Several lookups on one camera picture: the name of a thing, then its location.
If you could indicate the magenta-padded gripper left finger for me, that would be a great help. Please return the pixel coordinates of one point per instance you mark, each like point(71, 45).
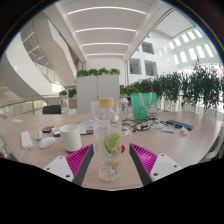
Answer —
point(78, 160)

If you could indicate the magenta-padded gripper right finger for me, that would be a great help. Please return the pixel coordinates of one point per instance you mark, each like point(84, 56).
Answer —
point(145, 160)

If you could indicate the clear lime-label drink bottle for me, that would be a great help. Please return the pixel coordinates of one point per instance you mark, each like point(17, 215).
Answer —
point(106, 126)

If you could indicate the white mug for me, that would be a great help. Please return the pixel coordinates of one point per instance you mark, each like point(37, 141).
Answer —
point(70, 138)

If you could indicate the white computer mouse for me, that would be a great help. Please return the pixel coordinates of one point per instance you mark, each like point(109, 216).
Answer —
point(46, 142)

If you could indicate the small white packet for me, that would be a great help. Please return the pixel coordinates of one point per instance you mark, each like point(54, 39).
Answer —
point(168, 128)

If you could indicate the small red and black box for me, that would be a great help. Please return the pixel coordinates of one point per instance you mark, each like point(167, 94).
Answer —
point(47, 129)

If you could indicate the small grey oval device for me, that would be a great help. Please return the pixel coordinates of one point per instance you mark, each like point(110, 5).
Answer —
point(39, 135)

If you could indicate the small white tube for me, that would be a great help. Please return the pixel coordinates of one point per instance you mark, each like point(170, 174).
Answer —
point(184, 130)

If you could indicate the dark blue phone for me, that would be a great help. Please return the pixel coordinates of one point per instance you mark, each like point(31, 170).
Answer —
point(180, 125)

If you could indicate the green tote bag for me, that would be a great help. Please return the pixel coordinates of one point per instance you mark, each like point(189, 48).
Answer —
point(143, 106)

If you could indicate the white power strip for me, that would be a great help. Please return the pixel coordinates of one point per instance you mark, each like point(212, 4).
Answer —
point(26, 139)

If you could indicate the black office chair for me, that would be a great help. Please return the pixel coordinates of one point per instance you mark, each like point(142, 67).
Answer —
point(52, 109)

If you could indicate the potted plants in brown planter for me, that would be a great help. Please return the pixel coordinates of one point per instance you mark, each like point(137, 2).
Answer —
point(72, 96)

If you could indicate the tall white cabinet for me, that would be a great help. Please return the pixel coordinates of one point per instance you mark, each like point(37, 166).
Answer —
point(88, 93)

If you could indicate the small white paper note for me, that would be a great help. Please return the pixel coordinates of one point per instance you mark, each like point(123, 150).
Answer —
point(17, 120)

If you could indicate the tall green leafy hedge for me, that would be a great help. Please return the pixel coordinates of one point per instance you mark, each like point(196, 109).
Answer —
point(186, 85)

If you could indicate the green planter shrub row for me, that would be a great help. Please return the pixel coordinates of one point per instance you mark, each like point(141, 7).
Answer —
point(98, 71)

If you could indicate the ceiling light strips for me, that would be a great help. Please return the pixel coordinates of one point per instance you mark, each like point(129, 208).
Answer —
point(106, 29)

